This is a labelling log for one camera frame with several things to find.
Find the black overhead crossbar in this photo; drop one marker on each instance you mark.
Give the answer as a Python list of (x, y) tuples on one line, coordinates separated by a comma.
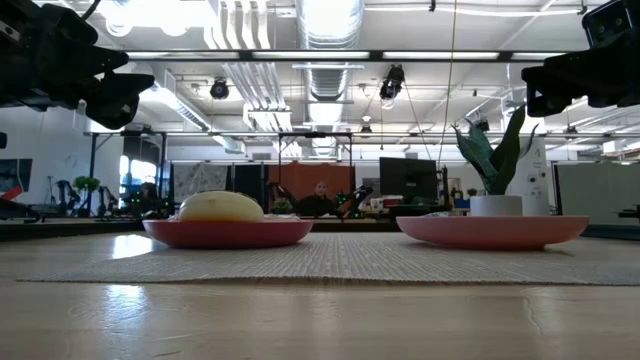
[(375, 55)]

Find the white patterned hanging sheet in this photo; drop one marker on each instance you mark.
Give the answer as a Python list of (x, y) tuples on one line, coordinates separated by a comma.
[(205, 185)]

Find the silver ceiling air duct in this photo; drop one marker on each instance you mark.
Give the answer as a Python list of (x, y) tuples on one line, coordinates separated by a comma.
[(327, 30)]

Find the grey partition panel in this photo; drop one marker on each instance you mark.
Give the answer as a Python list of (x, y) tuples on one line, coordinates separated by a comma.
[(595, 192)]

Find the green plant in white pot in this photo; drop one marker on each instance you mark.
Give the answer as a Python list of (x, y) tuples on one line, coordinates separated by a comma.
[(495, 205)]

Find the black background robot arm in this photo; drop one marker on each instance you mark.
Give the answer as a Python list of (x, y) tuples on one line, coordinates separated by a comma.
[(360, 192)]

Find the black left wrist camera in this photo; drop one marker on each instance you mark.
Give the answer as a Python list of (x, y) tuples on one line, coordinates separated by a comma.
[(70, 25)]

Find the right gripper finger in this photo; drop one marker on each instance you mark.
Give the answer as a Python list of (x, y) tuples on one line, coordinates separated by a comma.
[(577, 64), (550, 90)]

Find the white pillar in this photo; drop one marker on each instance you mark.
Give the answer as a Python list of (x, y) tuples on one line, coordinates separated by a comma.
[(537, 185)]

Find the dark wall poster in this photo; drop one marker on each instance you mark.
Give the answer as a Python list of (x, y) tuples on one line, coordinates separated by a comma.
[(15, 172)]

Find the black partition panel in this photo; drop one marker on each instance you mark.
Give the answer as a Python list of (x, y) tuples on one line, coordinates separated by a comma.
[(247, 185)]

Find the small green background plant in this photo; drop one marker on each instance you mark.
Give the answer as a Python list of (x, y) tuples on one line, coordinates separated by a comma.
[(282, 206), (86, 185)]

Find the dark red round plate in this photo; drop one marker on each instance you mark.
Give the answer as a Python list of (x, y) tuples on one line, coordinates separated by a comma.
[(230, 235)]

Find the orange partition panel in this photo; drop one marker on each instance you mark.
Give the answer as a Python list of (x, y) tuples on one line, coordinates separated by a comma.
[(300, 175)]

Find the black aluminium table frame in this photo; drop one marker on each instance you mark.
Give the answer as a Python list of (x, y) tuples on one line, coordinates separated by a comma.
[(350, 226)]

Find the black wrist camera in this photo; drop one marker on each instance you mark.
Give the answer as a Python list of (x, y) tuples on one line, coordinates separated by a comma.
[(610, 25), (70, 25)]

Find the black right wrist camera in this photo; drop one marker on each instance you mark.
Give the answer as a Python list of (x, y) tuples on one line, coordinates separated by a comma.
[(610, 25)]

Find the black hanging ceiling spotlight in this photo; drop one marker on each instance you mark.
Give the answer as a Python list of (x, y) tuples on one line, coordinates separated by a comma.
[(219, 90), (391, 82)]

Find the person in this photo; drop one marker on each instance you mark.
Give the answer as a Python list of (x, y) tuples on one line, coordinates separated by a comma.
[(320, 205)]

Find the grey woven placemat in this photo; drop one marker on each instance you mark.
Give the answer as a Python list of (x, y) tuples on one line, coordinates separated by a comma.
[(350, 260)]

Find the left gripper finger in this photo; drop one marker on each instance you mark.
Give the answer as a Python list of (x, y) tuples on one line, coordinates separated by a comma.
[(102, 60), (120, 97)]

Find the salmon pink round plate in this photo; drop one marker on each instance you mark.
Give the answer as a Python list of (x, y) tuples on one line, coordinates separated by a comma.
[(492, 232)]

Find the black computer monitor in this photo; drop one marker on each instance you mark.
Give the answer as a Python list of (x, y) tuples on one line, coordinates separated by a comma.
[(407, 177)]

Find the large orange donut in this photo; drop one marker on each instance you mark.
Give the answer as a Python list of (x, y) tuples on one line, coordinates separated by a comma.
[(220, 207)]

